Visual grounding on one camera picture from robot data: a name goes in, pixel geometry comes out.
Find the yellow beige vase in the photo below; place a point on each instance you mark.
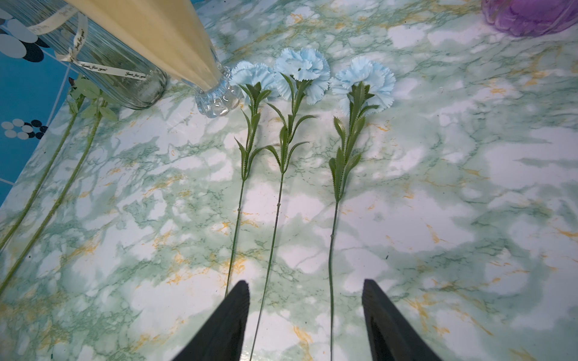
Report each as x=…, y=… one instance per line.
x=170, y=35

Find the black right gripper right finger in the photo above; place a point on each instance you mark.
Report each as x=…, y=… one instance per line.
x=390, y=335

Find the clear ribbed glass vase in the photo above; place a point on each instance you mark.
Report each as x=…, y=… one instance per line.
x=128, y=78

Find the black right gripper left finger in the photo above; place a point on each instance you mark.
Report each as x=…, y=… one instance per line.
x=221, y=336

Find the blue carnation stem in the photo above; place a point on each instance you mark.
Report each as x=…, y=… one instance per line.
x=301, y=76
x=366, y=87
x=256, y=82

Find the purple tinted glass vase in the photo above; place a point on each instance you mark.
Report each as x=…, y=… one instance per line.
x=530, y=18

